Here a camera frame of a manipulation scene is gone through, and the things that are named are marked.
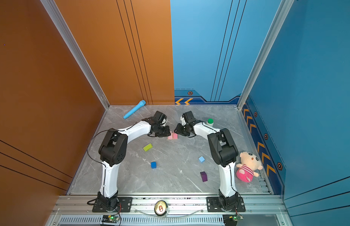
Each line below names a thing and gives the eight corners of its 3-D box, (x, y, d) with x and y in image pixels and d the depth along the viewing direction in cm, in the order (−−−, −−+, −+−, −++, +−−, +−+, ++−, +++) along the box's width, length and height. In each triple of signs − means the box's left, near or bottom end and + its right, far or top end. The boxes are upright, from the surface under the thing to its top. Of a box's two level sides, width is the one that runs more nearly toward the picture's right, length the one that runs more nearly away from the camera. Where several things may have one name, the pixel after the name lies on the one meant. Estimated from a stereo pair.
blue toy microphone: (123, 118, 115) (121, 115, 112) (143, 102, 127) (142, 99, 124) (126, 120, 113) (125, 117, 110) (146, 103, 125) (146, 100, 122)
